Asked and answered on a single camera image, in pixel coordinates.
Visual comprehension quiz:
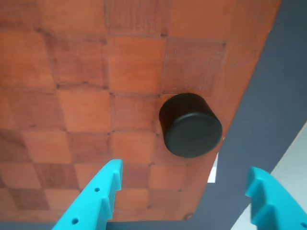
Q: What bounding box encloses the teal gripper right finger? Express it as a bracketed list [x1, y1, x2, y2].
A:
[244, 166, 307, 230]

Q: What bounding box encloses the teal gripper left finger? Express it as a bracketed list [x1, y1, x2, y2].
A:
[53, 159, 123, 230]

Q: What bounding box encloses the black cylinder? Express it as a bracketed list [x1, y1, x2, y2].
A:
[158, 92, 224, 159]

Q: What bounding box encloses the white paper piece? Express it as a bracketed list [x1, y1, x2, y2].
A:
[207, 153, 219, 184]

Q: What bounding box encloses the brown wooden chessboard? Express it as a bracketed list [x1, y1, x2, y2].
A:
[0, 0, 283, 222]

